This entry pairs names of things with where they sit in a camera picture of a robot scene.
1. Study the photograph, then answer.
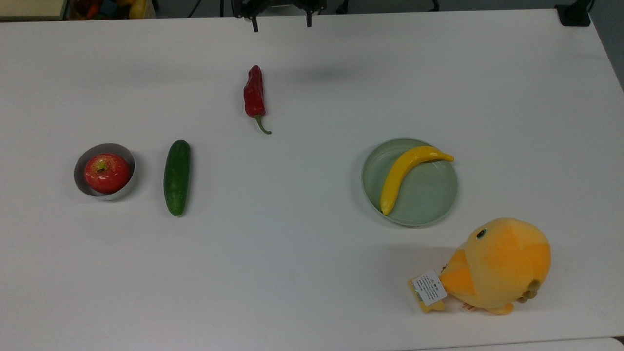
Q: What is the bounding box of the black table clamp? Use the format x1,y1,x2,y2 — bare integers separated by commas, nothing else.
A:
555,0,595,27

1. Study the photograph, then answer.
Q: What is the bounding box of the wooden board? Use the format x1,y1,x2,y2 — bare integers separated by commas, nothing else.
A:
0,0,69,21

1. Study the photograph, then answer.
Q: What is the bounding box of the white paper plush tag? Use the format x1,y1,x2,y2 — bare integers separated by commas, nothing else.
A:
409,270,448,312

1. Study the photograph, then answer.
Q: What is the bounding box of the green cucumber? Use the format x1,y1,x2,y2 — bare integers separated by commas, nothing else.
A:
163,140,192,217

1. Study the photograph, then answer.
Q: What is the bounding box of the yellow banana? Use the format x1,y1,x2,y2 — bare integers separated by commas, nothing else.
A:
380,145,455,216

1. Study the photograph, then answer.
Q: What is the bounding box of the red apple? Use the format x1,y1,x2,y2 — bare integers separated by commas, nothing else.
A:
84,153,132,194

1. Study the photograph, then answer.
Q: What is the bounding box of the yellow orange plush chick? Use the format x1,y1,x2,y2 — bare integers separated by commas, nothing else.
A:
437,217,552,316

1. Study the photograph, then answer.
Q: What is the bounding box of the green plastic plate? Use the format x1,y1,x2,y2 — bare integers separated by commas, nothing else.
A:
361,138,459,228

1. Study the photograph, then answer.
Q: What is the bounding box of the small metal bowl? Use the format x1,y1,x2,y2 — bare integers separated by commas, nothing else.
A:
74,143,137,201

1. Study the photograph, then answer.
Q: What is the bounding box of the red chili pepper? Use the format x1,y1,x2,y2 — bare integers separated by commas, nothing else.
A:
243,65,273,135

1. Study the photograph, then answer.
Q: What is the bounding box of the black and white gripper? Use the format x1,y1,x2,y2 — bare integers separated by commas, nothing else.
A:
232,0,327,33

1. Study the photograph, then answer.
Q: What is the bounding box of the box of colourful toys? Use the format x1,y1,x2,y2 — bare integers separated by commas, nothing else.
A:
67,0,156,20

